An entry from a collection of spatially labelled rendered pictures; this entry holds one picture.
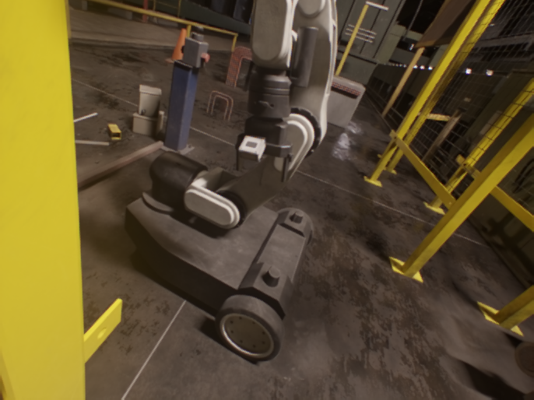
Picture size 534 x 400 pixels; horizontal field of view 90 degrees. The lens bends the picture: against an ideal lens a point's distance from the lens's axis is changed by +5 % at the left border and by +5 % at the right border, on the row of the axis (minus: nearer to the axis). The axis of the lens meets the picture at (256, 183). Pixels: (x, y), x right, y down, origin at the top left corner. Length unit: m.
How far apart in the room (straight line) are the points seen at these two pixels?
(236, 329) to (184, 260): 0.25
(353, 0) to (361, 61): 0.81
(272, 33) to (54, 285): 0.43
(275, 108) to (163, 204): 0.63
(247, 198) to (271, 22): 0.52
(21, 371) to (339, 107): 3.92
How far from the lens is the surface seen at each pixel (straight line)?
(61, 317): 0.23
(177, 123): 1.72
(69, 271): 0.20
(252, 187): 0.81
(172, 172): 0.94
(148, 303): 0.97
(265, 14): 0.49
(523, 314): 1.73
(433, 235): 1.47
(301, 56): 0.51
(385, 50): 13.62
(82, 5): 8.37
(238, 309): 0.77
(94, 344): 0.45
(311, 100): 0.70
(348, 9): 4.76
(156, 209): 1.00
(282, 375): 0.95
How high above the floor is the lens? 0.81
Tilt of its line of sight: 29 degrees down
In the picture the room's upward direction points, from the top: 19 degrees clockwise
